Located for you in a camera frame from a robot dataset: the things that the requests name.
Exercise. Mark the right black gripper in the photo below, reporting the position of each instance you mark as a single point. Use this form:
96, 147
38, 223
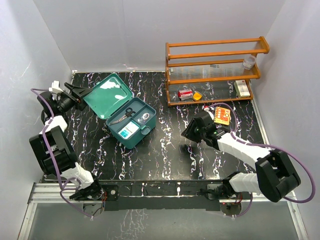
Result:
188, 133

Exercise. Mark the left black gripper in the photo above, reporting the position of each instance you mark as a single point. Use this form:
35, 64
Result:
79, 104

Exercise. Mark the green box lid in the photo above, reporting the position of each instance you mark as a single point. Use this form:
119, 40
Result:
108, 96

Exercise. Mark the black handled scissors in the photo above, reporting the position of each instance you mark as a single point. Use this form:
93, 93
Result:
128, 113

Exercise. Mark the dark teal divider tray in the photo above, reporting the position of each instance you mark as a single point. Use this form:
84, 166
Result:
131, 121

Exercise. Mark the teal white medicine sachet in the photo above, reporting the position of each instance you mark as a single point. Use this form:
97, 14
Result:
128, 130

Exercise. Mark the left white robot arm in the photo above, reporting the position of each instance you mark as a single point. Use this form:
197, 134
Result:
54, 153

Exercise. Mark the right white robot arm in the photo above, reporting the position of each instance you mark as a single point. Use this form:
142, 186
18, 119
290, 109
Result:
275, 175

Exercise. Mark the red white medicine box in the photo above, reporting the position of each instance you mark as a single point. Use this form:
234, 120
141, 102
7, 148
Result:
185, 94

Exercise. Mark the white green medicine box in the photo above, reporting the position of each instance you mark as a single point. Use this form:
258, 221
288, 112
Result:
242, 90

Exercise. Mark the orange notepad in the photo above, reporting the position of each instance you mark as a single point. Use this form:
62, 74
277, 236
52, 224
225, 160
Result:
222, 116

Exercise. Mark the yellow orange small object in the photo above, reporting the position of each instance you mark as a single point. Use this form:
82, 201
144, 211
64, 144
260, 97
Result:
197, 96

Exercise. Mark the orange wooden shelf rack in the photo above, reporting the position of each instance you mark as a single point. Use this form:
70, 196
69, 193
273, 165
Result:
211, 68

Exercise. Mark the clear plastic cup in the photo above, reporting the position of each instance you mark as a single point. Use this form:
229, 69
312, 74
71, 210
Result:
249, 61

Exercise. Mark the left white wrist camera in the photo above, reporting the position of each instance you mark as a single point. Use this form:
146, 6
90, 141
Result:
55, 87

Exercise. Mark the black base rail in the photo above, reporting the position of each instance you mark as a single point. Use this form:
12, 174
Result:
209, 195

